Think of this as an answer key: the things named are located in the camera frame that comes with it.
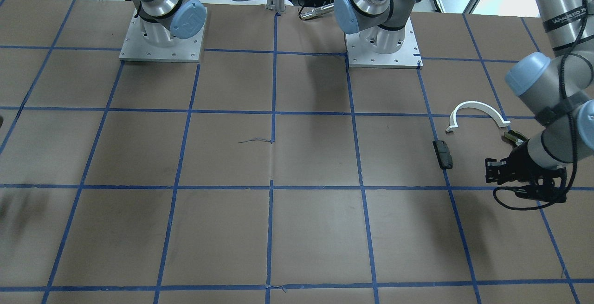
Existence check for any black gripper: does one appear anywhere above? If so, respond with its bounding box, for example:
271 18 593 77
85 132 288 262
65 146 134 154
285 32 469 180
506 149 567 203

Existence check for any olive curved brake shoe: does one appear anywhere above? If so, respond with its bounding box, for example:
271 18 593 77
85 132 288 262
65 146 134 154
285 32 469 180
502 130 529 148

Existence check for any small black brake pad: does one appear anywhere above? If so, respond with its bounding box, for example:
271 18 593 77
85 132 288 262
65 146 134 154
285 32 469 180
433 140 453 169

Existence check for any white curved plastic part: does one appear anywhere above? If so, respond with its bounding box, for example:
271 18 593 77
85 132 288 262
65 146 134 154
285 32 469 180
445 101 511 133

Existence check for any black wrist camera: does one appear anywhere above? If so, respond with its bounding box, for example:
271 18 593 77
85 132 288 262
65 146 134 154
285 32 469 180
484 158 514 184

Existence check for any black braided camera cable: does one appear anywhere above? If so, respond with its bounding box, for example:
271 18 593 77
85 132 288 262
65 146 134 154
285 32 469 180
493 0 586 211

